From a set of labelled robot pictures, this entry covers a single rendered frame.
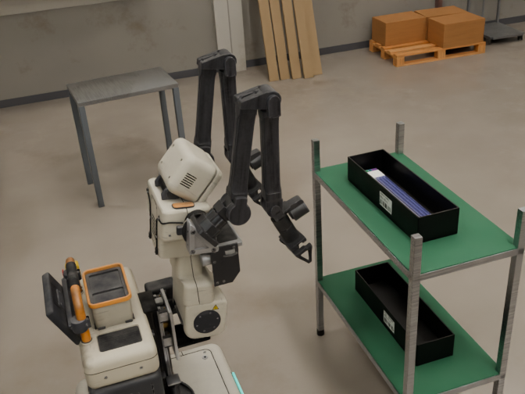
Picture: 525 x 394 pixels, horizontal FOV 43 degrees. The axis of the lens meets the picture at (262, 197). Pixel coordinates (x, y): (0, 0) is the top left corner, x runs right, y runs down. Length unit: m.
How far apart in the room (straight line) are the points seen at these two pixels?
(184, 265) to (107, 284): 0.29
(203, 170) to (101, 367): 0.73
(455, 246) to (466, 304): 1.32
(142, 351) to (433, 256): 1.06
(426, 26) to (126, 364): 6.19
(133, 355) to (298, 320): 1.48
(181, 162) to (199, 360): 1.12
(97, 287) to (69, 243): 2.12
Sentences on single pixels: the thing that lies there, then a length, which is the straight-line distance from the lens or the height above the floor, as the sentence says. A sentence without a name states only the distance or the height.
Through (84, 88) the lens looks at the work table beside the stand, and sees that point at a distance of 4.91.
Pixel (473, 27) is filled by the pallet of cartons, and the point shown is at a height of 0.30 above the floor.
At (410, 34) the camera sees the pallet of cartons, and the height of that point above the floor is 0.21.
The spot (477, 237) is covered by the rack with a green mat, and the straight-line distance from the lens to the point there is 2.59.
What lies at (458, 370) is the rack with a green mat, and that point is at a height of 0.35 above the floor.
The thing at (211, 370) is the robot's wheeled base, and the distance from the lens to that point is 2.99.
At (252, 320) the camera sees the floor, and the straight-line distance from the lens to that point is 3.66.
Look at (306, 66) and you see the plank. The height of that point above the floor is 0.12.
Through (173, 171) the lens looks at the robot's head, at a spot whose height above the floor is 1.34.
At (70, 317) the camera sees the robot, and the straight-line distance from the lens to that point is 2.41.
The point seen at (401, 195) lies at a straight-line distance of 2.73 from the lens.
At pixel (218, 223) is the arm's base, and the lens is 2.15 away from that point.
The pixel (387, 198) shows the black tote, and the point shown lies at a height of 1.03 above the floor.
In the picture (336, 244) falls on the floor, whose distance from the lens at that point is 4.24.
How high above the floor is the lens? 2.31
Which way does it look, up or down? 29 degrees down
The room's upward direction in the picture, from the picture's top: 4 degrees counter-clockwise
